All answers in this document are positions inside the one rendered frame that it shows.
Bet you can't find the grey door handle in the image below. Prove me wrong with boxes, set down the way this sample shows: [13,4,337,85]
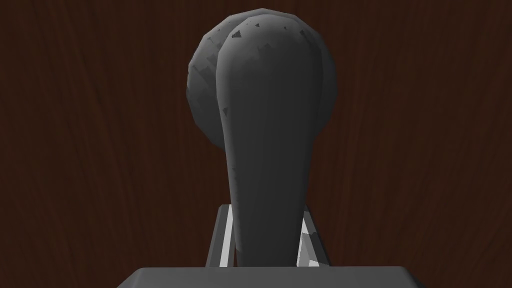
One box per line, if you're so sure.
[185,7,339,268]

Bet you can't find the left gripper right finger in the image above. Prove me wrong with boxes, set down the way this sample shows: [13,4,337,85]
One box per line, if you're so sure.
[296,205,331,268]

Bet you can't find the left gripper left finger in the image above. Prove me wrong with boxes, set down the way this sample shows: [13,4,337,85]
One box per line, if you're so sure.
[205,204,238,268]

